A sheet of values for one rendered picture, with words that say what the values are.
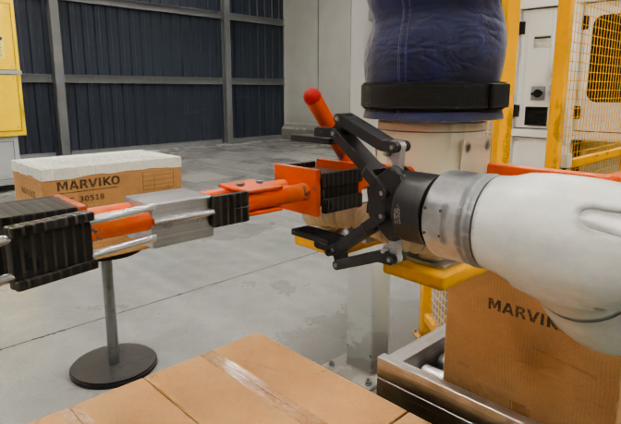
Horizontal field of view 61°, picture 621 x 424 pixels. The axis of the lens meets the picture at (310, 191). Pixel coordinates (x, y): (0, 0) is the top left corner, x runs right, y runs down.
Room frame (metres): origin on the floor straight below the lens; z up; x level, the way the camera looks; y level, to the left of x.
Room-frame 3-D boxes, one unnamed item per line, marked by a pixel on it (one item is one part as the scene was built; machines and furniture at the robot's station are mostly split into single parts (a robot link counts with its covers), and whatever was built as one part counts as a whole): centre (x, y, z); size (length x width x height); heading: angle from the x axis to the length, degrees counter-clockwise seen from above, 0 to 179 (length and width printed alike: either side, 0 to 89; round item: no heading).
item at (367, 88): (0.85, -0.20, 1.31); 0.23 x 0.23 x 0.04
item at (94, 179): (2.33, 0.95, 0.82); 0.60 x 0.40 x 0.40; 133
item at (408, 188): (0.55, -0.10, 1.20); 0.09 x 0.07 x 0.08; 43
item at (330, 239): (0.65, -0.01, 1.13); 0.07 x 0.03 x 0.01; 43
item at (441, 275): (0.78, -0.26, 1.09); 0.34 x 0.10 x 0.05; 133
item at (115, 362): (2.33, 0.95, 0.31); 0.40 x 0.40 x 0.62
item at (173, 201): (0.54, 0.15, 1.19); 0.07 x 0.07 x 0.04; 43
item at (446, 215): (0.50, -0.15, 1.20); 0.09 x 0.06 x 0.09; 133
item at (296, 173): (0.68, -0.01, 1.19); 0.10 x 0.08 x 0.06; 42
